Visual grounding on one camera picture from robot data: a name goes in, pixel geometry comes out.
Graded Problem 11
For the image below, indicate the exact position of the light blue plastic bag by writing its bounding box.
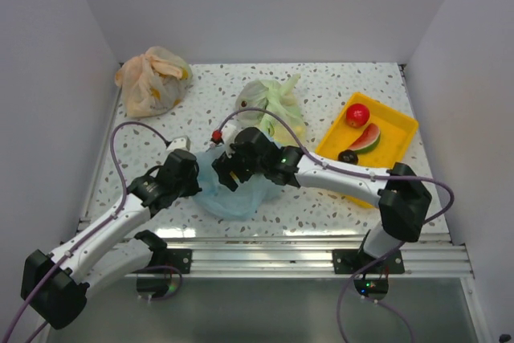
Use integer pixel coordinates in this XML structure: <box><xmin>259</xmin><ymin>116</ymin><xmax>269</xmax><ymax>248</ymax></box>
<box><xmin>193</xmin><ymin>147</ymin><xmax>281</xmax><ymax>221</ymax></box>

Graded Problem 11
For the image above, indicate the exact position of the dark purple plum fruit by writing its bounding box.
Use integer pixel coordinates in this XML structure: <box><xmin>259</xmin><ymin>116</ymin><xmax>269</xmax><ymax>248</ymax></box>
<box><xmin>337</xmin><ymin>149</ymin><xmax>359</xmax><ymax>165</ymax></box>

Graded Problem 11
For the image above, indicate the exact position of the red fruit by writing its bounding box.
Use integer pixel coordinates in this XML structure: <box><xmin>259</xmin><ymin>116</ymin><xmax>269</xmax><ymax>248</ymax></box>
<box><xmin>345</xmin><ymin>104</ymin><xmax>370</xmax><ymax>129</ymax></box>

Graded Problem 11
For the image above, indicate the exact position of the pink red peach slice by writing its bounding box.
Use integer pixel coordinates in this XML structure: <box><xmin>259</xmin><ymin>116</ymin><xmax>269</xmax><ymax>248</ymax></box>
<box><xmin>348</xmin><ymin>123</ymin><xmax>381</xmax><ymax>154</ymax></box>

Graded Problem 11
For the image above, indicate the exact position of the small yellow fruit piece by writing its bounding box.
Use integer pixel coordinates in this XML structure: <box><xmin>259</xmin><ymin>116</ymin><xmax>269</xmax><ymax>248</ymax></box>
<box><xmin>230</xmin><ymin>172</ymin><xmax>239</xmax><ymax>182</ymax></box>

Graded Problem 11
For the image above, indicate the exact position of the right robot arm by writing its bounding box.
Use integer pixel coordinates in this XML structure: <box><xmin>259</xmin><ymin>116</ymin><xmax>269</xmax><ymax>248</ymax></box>
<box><xmin>211</xmin><ymin>127</ymin><xmax>432</xmax><ymax>273</ymax></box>

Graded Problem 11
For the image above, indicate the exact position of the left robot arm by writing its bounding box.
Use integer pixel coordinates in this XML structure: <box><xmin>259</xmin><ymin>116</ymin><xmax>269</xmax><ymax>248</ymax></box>
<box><xmin>21</xmin><ymin>149</ymin><xmax>201</xmax><ymax>329</ymax></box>

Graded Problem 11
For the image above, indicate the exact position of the green avocado plastic bag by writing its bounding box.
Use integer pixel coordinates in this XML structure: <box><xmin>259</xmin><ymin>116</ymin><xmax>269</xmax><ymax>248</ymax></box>
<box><xmin>235</xmin><ymin>74</ymin><xmax>306</xmax><ymax>145</ymax></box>

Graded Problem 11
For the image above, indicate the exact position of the orange plastic bag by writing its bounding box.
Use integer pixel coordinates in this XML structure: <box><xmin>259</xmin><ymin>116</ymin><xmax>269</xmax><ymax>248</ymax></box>
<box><xmin>114</xmin><ymin>47</ymin><xmax>193</xmax><ymax>118</ymax></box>

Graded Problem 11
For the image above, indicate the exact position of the yellow plastic tray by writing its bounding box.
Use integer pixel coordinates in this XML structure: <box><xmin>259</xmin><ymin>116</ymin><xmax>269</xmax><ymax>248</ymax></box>
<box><xmin>315</xmin><ymin>92</ymin><xmax>420</xmax><ymax>210</ymax></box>

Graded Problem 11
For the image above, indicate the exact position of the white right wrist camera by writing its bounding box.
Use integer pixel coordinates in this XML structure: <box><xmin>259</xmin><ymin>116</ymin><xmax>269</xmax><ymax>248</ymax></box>
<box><xmin>210</xmin><ymin>123</ymin><xmax>239</xmax><ymax>157</ymax></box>

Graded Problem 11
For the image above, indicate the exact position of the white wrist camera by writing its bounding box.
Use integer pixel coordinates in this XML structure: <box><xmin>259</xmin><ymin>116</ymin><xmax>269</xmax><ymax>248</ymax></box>
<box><xmin>166</xmin><ymin>135</ymin><xmax>191</xmax><ymax>152</ymax></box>
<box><xmin>210</xmin><ymin>123</ymin><xmax>239</xmax><ymax>157</ymax></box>

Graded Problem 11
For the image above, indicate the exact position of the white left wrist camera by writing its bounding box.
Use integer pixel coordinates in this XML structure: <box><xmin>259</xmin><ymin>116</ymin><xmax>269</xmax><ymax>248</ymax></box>
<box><xmin>166</xmin><ymin>135</ymin><xmax>191</xmax><ymax>152</ymax></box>

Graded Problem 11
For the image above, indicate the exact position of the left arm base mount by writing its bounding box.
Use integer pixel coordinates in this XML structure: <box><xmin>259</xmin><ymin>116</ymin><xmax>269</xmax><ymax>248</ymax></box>
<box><xmin>119</xmin><ymin>230</ymin><xmax>192</xmax><ymax>303</ymax></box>

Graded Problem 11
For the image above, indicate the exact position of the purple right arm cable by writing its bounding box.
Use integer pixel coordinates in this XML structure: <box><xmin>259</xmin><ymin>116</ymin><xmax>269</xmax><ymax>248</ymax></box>
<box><xmin>218</xmin><ymin>107</ymin><xmax>457</xmax><ymax>343</ymax></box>

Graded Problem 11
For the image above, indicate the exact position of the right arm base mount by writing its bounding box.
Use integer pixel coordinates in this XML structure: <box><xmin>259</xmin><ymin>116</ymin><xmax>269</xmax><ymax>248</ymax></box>
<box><xmin>332</xmin><ymin>225</ymin><xmax>406</xmax><ymax>301</ymax></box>

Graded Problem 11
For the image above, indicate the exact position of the aluminium table edge rail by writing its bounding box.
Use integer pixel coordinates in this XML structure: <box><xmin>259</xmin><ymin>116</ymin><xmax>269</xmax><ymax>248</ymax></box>
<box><xmin>143</xmin><ymin>221</ymin><xmax>474</xmax><ymax>279</ymax></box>

